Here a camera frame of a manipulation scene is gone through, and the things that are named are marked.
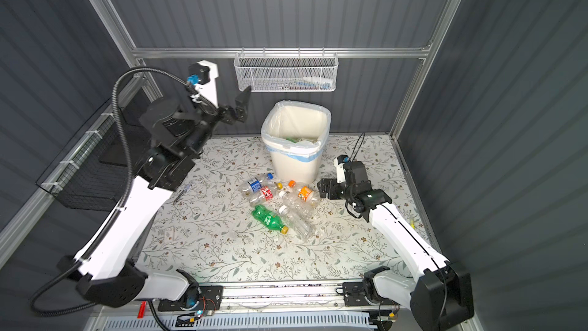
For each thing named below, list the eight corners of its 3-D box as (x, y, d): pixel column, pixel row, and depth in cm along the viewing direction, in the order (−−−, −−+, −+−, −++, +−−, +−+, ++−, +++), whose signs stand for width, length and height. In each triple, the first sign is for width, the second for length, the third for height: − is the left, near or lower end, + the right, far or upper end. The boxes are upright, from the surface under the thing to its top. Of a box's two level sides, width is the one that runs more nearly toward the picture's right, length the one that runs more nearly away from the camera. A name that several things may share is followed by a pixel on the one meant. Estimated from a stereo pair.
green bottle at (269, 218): (252, 215, 94) (250, 210, 90) (260, 207, 96) (258, 201, 92) (281, 239, 87) (280, 234, 84) (289, 229, 90) (288, 224, 86)
